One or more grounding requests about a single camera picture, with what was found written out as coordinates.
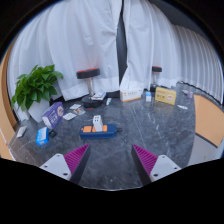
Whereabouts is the black red-topped stool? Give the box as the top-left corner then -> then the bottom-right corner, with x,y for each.
76,67 -> 104,109
149,65 -> 163,93

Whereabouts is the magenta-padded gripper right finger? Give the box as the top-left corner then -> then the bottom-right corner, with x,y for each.
130,143 -> 182,187

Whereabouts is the white booklet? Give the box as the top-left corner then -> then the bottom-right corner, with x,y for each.
90,91 -> 107,102

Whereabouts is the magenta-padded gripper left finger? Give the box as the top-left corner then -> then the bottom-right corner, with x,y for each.
39,143 -> 92,185

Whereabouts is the white orange carton box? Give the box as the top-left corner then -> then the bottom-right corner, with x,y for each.
119,87 -> 144,103

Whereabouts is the purple cardboard box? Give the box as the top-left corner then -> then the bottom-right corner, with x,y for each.
41,101 -> 66,130

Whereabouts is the white curtain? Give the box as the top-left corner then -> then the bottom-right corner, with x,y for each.
6,0 -> 124,122
119,0 -> 224,104

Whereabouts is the yellow cardboard box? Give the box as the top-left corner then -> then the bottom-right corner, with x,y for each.
154,86 -> 178,106

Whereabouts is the white charger block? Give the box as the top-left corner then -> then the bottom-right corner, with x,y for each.
92,114 -> 104,133

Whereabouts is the green potted plant white pot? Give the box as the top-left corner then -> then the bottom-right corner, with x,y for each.
10,64 -> 64,123

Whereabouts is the flat printed packet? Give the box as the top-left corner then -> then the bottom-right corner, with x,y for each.
73,107 -> 86,117

